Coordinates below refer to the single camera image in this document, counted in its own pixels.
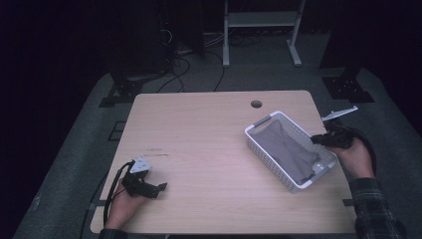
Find person's right hand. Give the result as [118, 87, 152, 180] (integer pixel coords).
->
[325, 136, 376, 180]

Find black stand base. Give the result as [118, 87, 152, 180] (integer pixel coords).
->
[318, 0, 376, 105]
[98, 64, 168, 109]

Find grey cloth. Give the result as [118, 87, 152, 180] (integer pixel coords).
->
[256, 118, 323, 186]

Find dark floor outlet box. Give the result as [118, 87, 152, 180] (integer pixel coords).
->
[106, 120, 127, 142]

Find white metal stand frame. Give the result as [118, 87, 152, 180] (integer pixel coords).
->
[222, 0, 307, 69]

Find person's left hand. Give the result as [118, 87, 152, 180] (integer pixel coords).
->
[105, 186, 149, 230]

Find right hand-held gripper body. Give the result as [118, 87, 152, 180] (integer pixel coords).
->
[320, 105, 360, 150]

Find white plastic basket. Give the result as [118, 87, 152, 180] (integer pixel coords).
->
[244, 111, 339, 194]

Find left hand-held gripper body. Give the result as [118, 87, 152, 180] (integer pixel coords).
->
[120, 156, 161, 200]

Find black floor cables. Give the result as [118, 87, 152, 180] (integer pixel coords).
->
[155, 28, 263, 94]

